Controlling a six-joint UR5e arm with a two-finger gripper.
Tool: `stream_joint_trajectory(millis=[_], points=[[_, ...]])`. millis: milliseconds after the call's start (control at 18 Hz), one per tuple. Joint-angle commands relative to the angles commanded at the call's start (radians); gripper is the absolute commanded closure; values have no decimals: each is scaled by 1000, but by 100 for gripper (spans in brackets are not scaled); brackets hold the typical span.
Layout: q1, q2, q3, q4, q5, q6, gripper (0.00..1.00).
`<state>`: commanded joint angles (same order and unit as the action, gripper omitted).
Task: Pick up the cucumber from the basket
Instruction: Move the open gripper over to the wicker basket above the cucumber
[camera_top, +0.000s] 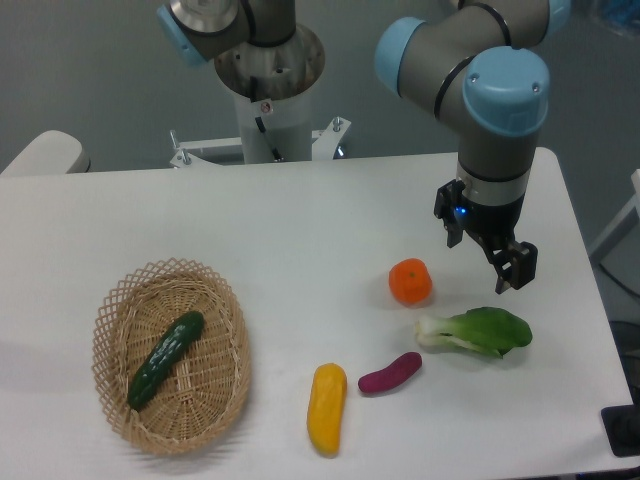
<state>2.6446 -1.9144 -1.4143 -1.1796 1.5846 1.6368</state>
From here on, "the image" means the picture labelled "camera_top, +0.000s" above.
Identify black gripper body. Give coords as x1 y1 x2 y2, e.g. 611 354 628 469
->
454 196 524 250

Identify green bok choy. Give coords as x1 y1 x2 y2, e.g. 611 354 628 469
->
414 307 533 359

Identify yellow squash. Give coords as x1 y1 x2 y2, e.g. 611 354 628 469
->
306 363 347 457

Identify woven wicker basket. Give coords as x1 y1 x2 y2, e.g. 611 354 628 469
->
92 258 251 455

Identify white furniture at right edge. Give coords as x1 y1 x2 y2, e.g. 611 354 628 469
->
588 170 639 264

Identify orange tangerine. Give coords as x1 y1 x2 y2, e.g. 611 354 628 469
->
388 258 433 305

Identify black device at table edge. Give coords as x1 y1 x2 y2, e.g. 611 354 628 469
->
601 405 639 458

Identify purple sweet potato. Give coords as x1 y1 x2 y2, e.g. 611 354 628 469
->
358 352 423 395

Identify white chair armrest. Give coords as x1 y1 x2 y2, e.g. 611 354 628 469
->
1 130 91 178

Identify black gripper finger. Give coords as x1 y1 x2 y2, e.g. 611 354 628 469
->
434 179 465 248
492 240 538 294

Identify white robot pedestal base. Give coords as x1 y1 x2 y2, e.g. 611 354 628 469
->
170 24 351 168

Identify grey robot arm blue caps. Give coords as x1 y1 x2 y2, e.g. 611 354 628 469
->
157 1 571 292

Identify green cucumber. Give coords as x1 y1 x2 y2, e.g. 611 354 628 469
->
127 311 205 411

